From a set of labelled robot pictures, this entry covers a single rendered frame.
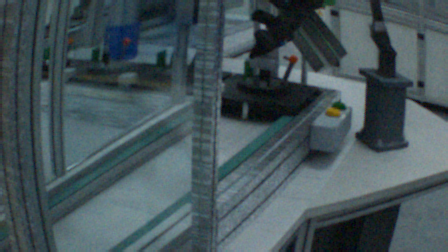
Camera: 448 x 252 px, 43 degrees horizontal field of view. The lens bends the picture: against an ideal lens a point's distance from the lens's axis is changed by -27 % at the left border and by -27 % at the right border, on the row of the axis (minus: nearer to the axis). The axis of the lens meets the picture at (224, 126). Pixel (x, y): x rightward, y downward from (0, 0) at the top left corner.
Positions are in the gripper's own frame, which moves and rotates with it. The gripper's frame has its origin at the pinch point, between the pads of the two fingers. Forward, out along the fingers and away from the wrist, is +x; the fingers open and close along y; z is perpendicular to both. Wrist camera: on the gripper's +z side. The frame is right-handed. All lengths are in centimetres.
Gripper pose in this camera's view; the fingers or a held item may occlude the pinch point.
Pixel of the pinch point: (262, 47)
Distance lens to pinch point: 189.3
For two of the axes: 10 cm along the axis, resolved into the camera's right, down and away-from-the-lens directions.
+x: -6.3, 6.3, 4.6
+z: -6.7, -7.3, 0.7
